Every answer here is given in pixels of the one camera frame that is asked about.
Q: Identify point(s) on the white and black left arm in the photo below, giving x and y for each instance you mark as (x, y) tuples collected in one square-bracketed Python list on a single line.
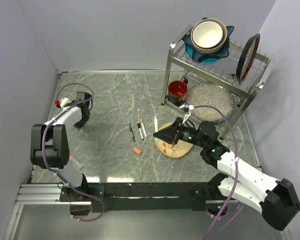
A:
[(49, 147)]

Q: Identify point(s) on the black base beam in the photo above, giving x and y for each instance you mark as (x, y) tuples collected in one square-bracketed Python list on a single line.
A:
[(138, 196)]

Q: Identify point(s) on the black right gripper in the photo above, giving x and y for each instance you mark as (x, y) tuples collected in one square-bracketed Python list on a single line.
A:
[(170, 134)]

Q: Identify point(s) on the tan decorated plate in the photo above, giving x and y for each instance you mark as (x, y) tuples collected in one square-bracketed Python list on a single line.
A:
[(173, 151)]

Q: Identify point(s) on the cream bowl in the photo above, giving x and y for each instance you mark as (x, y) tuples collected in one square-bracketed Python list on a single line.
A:
[(209, 35)]

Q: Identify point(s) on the white marker with black tip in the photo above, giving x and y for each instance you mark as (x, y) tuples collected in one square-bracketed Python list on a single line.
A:
[(140, 131)]

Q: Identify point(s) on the dark red-rimmed plate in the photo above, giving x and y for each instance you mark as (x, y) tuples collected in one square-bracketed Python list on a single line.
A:
[(247, 57)]

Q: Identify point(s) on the aluminium frame rail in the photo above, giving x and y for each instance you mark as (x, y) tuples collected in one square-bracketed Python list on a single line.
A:
[(42, 194)]

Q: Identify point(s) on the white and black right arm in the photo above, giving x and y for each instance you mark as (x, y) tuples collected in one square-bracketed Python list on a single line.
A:
[(276, 200)]

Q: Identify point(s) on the red and black mug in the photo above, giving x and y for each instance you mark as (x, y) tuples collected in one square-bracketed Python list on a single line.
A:
[(177, 91)]

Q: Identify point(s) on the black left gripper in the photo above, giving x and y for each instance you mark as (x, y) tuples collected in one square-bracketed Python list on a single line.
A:
[(78, 125)]

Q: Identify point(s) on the blue pen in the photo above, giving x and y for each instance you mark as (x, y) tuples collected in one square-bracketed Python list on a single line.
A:
[(131, 130)]

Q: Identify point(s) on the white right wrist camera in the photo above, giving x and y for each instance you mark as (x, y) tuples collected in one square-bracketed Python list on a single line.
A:
[(187, 111)]

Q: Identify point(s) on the speckled glass plate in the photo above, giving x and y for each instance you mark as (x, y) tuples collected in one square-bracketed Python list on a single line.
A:
[(210, 94)]

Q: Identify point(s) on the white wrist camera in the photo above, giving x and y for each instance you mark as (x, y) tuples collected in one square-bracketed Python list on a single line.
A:
[(62, 103), (187, 111)]

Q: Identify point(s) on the white marker with pink end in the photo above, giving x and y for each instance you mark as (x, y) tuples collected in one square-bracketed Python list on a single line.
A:
[(143, 128)]

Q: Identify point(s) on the steel dish rack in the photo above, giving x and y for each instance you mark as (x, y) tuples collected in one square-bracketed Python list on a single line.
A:
[(221, 73)]

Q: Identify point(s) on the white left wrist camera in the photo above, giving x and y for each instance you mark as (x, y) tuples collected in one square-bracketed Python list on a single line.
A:
[(62, 103)]

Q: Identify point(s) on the blue wavy bowl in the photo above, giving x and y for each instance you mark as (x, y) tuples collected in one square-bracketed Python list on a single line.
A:
[(207, 58)]

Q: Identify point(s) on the white marker with green end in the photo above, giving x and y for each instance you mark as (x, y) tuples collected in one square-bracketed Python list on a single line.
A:
[(155, 124)]

